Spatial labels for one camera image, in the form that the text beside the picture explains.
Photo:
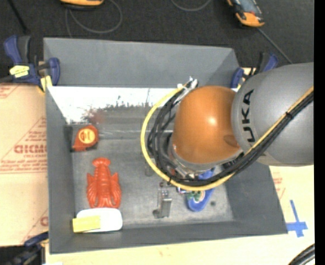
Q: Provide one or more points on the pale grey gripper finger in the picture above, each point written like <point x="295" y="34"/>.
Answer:
<point x="149" y="170"/>
<point x="166" y="206"/>

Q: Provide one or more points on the blue plastic toy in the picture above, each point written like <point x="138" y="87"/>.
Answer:
<point x="193" y="206"/>

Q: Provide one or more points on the red toy lobster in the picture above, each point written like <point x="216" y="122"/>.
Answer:
<point x="103" y="185"/>

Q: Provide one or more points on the orange tape measure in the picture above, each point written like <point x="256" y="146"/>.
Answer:
<point x="85" y="137"/>

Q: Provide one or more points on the grey metal bin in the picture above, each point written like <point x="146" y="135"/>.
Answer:
<point x="140" y="65"/>

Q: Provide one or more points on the brown cardboard board, red print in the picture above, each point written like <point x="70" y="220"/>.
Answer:
<point x="18" y="203"/>

